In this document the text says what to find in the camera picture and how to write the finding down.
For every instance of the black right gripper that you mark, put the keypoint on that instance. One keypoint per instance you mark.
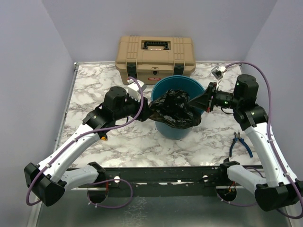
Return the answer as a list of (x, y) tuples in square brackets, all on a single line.
[(204, 100)]

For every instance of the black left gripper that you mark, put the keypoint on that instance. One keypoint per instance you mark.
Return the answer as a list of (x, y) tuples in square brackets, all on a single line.
[(145, 111)]

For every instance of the teal plastic trash bin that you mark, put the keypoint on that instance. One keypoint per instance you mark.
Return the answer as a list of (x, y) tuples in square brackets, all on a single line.
[(176, 82)]

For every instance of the black plastic trash bag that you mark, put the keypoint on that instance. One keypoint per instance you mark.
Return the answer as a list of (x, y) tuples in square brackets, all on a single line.
[(172, 108)]

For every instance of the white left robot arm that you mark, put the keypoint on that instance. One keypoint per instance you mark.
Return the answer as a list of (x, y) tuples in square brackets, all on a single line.
[(49, 179)]

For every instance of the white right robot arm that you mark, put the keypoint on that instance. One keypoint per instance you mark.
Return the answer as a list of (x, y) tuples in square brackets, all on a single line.
[(280, 187)]

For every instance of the tan plastic toolbox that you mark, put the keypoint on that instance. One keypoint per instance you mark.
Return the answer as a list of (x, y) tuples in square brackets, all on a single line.
[(152, 58)]

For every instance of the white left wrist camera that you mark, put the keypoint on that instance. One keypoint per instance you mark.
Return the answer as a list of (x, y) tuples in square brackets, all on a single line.
[(133, 89)]

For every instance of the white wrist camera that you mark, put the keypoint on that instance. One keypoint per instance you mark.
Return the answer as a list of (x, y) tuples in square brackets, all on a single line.
[(133, 89), (218, 73)]

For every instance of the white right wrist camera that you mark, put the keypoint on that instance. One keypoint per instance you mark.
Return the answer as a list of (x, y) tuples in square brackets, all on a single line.
[(218, 73)]

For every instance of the black front mounting rail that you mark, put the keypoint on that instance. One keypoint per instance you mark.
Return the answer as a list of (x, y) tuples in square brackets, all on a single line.
[(171, 181)]

